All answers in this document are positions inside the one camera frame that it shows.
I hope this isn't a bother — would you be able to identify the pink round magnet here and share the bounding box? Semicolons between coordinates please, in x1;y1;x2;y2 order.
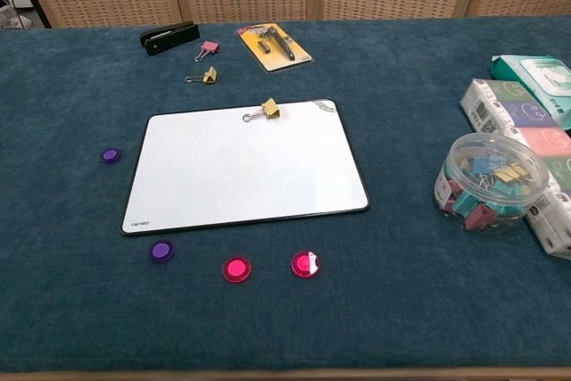
221;255;252;285
290;250;321;279

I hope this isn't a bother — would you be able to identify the purple round magnet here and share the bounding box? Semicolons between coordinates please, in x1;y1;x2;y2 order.
147;239;176;265
99;146;123;166

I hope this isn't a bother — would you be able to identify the white magnetic whiteboard black rim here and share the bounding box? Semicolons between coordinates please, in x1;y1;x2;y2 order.
120;97;371;237

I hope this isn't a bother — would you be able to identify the gold binder clip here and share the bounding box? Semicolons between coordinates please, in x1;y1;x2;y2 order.
184;65;219;86
242;97;283;124

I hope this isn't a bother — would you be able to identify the razor in yellow blister pack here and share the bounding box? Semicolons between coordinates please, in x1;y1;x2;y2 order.
235;22;313;73

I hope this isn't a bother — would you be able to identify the pink binder clip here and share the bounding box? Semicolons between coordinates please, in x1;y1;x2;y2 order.
194;40;222;62

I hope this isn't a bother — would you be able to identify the blue table cloth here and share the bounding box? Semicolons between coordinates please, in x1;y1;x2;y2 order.
0;14;571;373

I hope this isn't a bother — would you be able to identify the black stapler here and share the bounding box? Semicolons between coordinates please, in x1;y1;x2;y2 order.
138;20;201;57

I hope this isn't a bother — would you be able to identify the clear jar of binder clips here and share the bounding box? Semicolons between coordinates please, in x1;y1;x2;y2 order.
433;131;550;236

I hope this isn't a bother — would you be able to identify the white pastel patterned box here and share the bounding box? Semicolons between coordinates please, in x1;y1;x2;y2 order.
459;78;571;261

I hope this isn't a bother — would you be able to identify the green wet wipes pack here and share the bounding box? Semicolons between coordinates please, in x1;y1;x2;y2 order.
488;54;571;132

